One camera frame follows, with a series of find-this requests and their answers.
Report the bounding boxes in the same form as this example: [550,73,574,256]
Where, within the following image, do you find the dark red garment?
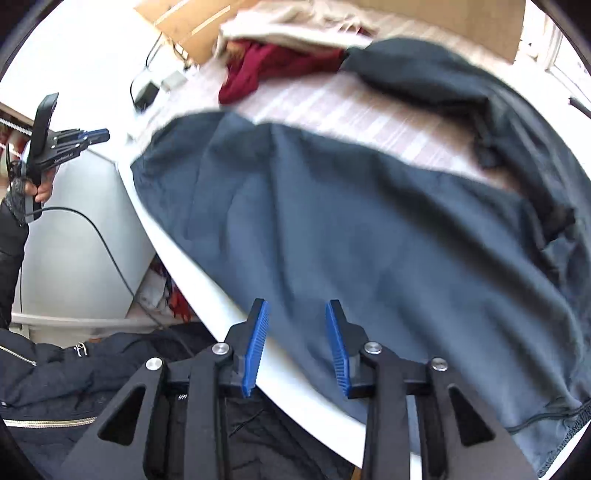
[218,40,345,105]

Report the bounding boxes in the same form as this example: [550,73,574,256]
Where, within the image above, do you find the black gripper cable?
[27,206,195,358]

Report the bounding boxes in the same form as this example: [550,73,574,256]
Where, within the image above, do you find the pink plaid table cloth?
[193,8,555,195]

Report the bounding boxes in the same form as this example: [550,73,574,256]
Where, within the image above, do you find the dark grey trousers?
[131,39,590,473]

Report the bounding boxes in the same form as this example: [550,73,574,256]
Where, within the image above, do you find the beige garment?
[213,1,380,58]

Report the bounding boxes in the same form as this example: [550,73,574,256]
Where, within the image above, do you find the black jacket with zippers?
[0,322,362,480]

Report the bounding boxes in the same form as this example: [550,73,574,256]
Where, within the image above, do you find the person left forearm sleeve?
[0,178,29,330]

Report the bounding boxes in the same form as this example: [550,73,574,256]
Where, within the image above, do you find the person left hand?
[25,167,58,203]

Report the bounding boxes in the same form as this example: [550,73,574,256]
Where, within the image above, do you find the slatted wooden panel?
[134,0,257,65]

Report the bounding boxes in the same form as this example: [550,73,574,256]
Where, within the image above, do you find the white power strip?
[160,71,187,92]

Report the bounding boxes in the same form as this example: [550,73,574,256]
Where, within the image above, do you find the light wooden board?
[353,0,526,63]

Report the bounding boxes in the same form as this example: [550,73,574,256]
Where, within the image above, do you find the black power adapter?
[131,81,159,113]

